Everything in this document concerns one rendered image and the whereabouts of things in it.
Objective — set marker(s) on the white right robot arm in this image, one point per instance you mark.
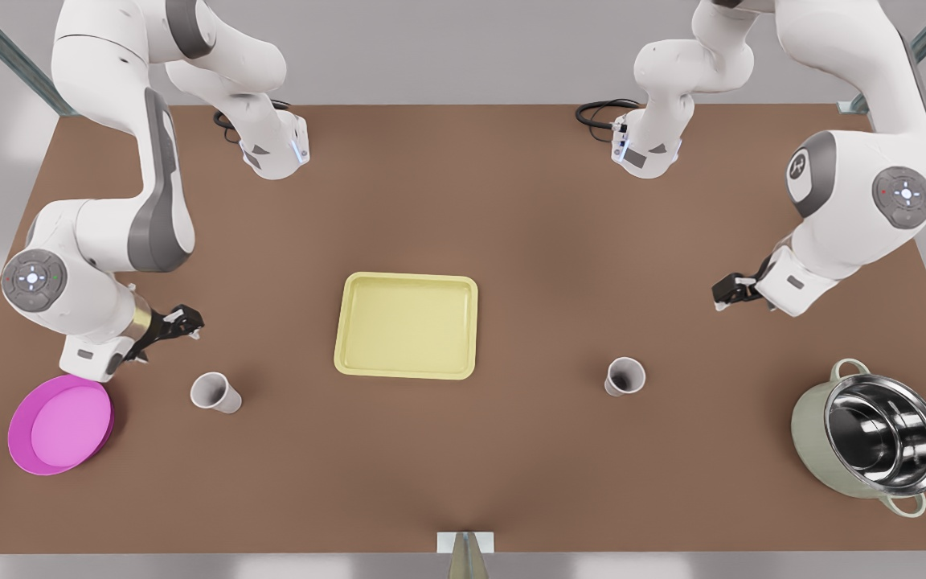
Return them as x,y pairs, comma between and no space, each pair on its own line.
101,88

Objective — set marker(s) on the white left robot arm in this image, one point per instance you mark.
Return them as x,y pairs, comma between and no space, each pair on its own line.
849,88

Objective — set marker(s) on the white IKEA cup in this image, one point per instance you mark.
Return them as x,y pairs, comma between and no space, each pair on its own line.
622,378
220,394

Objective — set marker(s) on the yellow rectangular tray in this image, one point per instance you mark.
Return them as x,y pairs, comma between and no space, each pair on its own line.
407,325

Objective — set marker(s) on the pink round plate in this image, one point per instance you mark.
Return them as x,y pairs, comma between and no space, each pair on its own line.
61,425

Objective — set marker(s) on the pale green steel pot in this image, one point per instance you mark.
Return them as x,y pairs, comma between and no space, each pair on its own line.
873,434

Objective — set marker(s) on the silver frame post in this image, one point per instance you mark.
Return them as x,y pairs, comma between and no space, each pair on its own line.
925,40
465,556
9,56

